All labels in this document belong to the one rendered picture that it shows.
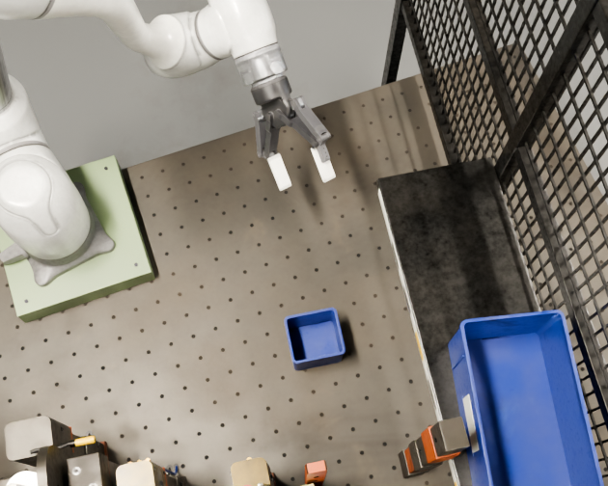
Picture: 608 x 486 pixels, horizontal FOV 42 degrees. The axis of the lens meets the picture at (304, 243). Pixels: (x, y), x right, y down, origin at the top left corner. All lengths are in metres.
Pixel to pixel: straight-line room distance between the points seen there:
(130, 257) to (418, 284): 0.66
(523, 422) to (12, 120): 1.08
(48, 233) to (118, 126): 1.22
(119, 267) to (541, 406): 0.91
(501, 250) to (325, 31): 1.61
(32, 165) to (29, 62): 1.44
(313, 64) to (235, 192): 1.08
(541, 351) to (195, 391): 0.71
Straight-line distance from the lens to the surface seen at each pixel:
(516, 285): 1.44
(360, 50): 2.85
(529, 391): 1.39
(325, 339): 1.70
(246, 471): 1.31
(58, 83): 2.90
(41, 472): 1.23
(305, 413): 1.67
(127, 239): 1.75
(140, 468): 1.31
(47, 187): 1.54
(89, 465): 1.28
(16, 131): 1.63
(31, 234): 1.58
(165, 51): 1.54
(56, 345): 1.78
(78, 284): 1.75
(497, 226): 1.47
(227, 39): 1.51
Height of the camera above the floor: 2.35
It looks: 69 degrees down
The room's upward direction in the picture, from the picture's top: straight up
